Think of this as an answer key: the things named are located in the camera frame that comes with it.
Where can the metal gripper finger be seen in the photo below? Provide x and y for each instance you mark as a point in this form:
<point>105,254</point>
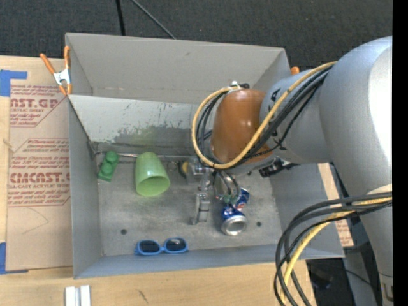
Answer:
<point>202,202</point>
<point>197,172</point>

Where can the small yellow round object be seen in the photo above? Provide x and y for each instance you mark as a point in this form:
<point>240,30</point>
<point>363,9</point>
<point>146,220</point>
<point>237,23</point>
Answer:
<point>184,167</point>

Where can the blue soda can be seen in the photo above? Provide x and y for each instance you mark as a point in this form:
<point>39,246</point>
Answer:
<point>232,218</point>

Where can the green plastic cup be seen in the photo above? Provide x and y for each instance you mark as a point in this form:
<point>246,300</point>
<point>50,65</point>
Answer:
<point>150,174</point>

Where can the grey metal bin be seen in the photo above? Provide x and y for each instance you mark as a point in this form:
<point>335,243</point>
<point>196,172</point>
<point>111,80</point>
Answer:
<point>153,209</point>

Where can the blue sunglasses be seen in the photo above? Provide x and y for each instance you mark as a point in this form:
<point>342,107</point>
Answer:
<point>150,246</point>

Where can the green toy brick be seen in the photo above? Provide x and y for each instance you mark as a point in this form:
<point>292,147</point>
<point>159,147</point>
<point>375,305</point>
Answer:
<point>107,167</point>

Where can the brown cardboard board red print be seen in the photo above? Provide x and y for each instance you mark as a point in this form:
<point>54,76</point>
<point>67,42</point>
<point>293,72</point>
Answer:
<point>38,215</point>

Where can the black cylinder on white bracket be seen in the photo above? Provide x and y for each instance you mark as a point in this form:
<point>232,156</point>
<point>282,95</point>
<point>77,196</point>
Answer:
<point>271,168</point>

